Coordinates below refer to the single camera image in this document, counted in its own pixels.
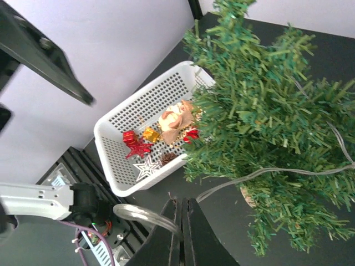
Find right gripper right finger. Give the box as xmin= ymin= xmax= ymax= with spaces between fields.
xmin=181 ymin=198 xmax=238 ymax=266

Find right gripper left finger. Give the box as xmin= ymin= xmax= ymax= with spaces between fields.
xmin=126 ymin=199 xmax=182 ymax=266

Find clear wire string lights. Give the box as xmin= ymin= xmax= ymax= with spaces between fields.
xmin=113 ymin=123 xmax=354 ymax=239

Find small green christmas tree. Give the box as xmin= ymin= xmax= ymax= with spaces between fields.
xmin=184 ymin=1 xmax=354 ymax=256

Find white plastic basket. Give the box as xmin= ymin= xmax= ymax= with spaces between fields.
xmin=94 ymin=61 xmax=215 ymax=197

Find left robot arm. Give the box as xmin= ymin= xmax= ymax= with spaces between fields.
xmin=1 ymin=1 xmax=119 ymax=185

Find left circuit board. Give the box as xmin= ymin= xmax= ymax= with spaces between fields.
xmin=87 ymin=231 xmax=100 ymax=246

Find silver star ornament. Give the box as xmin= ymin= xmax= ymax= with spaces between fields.
xmin=133 ymin=155 xmax=161 ymax=182

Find brown pine cone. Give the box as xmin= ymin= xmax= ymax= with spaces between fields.
xmin=160 ymin=152 xmax=177 ymax=166

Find red star ornament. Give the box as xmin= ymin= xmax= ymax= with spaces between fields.
xmin=126 ymin=138 xmax=153 ymax=159

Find red santa ornament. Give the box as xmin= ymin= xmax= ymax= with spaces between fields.
xmin=183 ymin=127 xmax=199 ymax=144

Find gold gift box ornament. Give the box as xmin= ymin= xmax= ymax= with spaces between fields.
xmin=143 ymin=127 xmax=160 ymax=143

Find red gold gift ornament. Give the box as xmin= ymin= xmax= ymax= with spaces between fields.
xmin=123 ymin=130 xmax=138 ymax=147

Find beige burlap sack ornament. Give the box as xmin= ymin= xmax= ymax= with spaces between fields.
xmin=158 ymin=100 xmax=194 ymax=145

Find white slotted cable duct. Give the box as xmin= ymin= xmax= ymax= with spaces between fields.
xmin=82 ymin=232 xmax=111 ymax=266

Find left black frame post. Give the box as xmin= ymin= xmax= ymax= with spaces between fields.
xmin=188 ymin=0 xmax=204 ymax=20

